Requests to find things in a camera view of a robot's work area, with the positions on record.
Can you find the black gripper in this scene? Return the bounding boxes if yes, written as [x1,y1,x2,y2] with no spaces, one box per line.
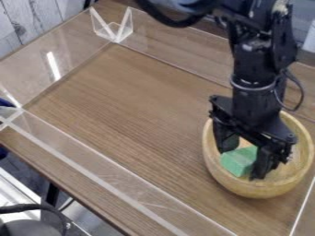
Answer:
[210,85,296,181]

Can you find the blue object at edge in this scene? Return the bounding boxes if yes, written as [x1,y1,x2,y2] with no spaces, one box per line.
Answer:
[0,98,16,108]

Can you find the green rectangular block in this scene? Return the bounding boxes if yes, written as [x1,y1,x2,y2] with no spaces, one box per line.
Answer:
[219,146,258,178]

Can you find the clear acrylic tray enclosure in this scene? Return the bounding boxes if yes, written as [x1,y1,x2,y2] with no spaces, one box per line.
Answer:
[0,2,315,236]

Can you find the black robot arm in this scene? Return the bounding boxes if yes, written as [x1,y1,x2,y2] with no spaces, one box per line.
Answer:
[135,0,298,180]

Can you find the black cable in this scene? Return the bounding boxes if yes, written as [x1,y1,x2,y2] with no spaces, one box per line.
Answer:
[0,203,70,236]

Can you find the light wooden bowl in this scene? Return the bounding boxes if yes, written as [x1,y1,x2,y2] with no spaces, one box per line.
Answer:
[202,112,315,199]

